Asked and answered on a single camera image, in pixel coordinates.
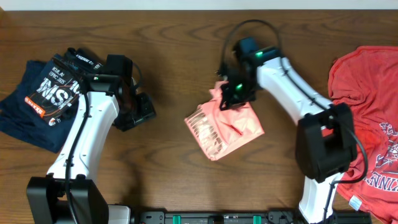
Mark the light pink t-shirt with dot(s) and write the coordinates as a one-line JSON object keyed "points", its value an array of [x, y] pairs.
{"points": [[219, 133]]}

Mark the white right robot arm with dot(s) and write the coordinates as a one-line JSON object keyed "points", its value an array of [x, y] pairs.
{"points": [[325, 140]]}

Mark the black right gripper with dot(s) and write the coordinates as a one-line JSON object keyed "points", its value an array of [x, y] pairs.
{"points": [[227, 101]]}

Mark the navy blue folded shirt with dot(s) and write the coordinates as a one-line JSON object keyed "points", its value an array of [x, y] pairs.
{"points": [[20, 121]]}

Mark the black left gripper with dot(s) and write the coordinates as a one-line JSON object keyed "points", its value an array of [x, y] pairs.
{"points": [[148, 111]]}

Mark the black printed folded shirt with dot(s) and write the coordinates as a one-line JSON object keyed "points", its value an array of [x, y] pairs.
{"points": [[57, 88]]}

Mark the red printed t-shirt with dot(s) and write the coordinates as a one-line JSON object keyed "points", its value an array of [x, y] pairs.
{"points": [[366, 80]]}

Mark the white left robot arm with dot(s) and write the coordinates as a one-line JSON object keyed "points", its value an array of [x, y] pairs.
{"points": [[68, 193]]}

